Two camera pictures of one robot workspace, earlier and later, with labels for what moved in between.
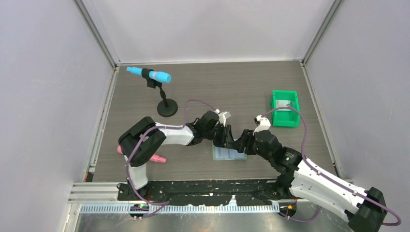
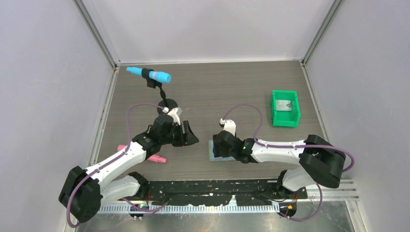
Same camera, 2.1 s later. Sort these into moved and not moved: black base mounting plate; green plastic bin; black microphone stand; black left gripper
Moved: black left gripper
Not moved: green plastic bin; black base mounting plate; black microphone stand
